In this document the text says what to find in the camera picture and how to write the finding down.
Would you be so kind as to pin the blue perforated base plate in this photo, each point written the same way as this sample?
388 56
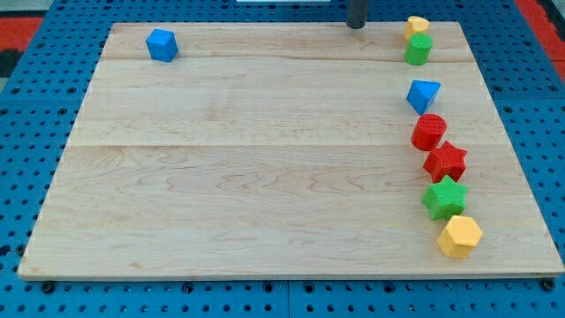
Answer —
42 97

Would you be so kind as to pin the wooden board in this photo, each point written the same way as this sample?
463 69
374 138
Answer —
278 151

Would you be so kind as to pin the red cylinder block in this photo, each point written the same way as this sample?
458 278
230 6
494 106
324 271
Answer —
428 131

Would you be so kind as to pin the blue cube block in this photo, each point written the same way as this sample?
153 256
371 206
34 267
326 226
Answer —
162 45

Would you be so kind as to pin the red star block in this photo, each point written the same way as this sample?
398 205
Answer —
447 160

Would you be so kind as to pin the green cylinder block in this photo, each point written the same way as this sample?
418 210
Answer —
418 49

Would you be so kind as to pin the blue triangle block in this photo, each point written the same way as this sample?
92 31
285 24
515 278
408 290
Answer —
422 94

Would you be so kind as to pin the yellow hexagon block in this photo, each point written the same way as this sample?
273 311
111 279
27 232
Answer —
459 237

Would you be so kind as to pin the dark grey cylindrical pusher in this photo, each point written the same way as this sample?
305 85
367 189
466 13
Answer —
357 11

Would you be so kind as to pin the yellow heart block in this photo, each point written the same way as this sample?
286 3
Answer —
416 25

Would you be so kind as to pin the green star block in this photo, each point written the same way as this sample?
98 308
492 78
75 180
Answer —
445 199

